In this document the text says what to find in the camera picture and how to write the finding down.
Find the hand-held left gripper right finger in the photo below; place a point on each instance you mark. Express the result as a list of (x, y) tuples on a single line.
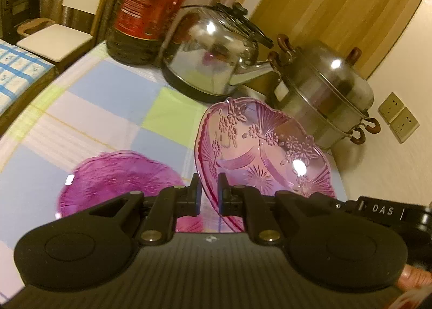
[(224, 196)]

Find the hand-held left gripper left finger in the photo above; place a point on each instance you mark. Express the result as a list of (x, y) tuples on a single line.
[(194, 196)]

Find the pink flower-pattern glass plate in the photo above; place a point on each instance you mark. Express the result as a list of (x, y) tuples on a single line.
[(256, 147)]

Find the magenta glass bowl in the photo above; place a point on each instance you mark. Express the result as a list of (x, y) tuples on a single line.
[(111, 177)]

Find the person's right hand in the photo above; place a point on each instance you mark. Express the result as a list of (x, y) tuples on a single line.
[(415, 277)]

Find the checked pastel tablecloth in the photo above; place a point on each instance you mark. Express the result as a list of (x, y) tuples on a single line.
[(111, 99)]

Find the stainless steel steamer pot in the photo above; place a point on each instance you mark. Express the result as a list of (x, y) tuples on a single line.
[(324, 93)]

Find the stainless steel kettle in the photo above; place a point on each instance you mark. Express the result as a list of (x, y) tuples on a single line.
[(209, 52)]

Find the dark oil bottle red label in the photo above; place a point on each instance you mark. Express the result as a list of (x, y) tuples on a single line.
[(148, 15)]

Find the white wooden chair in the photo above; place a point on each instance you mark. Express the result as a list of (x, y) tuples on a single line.
[(57, 40)]

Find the blue checked cloth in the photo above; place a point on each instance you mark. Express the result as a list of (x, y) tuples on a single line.
[(20, 72)]

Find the beige wall socket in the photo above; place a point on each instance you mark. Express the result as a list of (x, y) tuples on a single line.
[(405, 125), (390, 106)]

